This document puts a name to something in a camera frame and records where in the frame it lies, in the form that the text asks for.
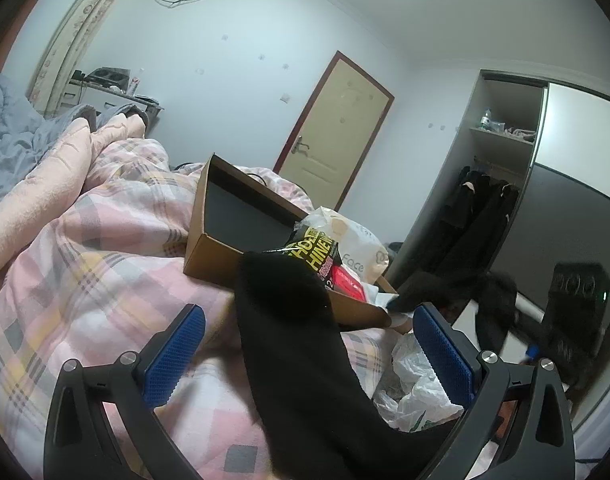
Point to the white desk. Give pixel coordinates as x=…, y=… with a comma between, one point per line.
x=110, y=102

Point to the hanging black clothes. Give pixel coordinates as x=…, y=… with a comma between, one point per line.
x=480, y=210

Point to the white wipes packet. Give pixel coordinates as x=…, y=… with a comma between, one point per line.
x=355, y=240

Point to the small green capped bottle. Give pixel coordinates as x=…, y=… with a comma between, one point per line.
x=485, y=119

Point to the black sock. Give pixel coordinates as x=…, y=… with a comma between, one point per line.
x=497, y=305
x=295, y=340

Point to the pink plaid quilt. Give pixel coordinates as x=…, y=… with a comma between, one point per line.
x=110, y=285

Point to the brown cardboard box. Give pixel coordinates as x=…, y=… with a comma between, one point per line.
x=210, y=255

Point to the black yellow snack packet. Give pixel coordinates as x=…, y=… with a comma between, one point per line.
x=312, y=250

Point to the crumpled white plastic bag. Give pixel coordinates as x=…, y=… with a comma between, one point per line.
x=415, y=385

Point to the floral cream curtain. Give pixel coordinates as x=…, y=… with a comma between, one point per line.
x=75, y=45

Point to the cream door with red frame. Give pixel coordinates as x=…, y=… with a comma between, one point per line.
x=335, y=130

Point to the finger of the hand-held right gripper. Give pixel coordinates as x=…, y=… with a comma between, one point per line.
x=531, y=352

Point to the silver black tray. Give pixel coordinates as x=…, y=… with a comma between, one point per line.
x=107, y=77

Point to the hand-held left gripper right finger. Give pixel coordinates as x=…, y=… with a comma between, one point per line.
x=445, y=355

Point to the grey quilt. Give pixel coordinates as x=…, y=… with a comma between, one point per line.
x=5, y=125

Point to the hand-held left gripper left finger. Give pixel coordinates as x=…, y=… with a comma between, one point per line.
x=175, y=360

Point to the pink fleece blanket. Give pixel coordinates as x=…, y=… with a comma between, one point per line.
x=45, y=175

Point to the clear plastic bottle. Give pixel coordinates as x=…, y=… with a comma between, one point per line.
x=135, y=86

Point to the white grey sliding wardrobe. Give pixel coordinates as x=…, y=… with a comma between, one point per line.
x=575, y=160

